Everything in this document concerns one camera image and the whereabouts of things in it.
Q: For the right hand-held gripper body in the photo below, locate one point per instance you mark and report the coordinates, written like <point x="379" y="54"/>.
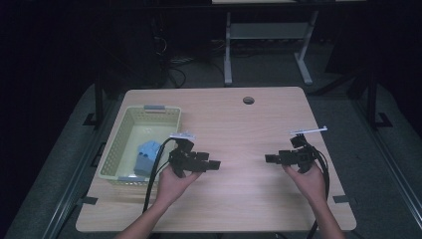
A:
<point x="300" y="154"/>

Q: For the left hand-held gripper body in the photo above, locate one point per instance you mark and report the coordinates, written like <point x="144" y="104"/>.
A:
<point x="184" y="159"/>

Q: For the person's left hand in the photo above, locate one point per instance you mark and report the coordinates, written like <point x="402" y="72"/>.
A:
<point x="172" y="186"/>

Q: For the black tape strip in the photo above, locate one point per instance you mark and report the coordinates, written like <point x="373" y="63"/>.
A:
<point x="343" y="199"/>
<point x="88" y="200"/>

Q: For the blue grey glove dark dots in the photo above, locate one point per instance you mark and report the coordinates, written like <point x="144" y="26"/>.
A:
<point x="143" y="162"/>

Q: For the aluminium floor rail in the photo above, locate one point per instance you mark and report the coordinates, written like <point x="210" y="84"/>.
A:
<point x="388" y="159"/>
<point x="76" y="179"/>

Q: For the black stand post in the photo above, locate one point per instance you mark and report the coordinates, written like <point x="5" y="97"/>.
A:
<point x="372" y="99"/>
<point x="99" y="99"/>

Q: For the pale yellow plastic basket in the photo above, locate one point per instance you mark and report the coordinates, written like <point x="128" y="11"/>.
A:
<point x="132" y="132"/>

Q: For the person's right hand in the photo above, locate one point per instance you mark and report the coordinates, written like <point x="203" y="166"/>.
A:
<point x="308" y="186"/>

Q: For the white metal table frame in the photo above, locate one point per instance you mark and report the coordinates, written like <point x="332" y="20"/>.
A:
<point x="268" y="31"/>

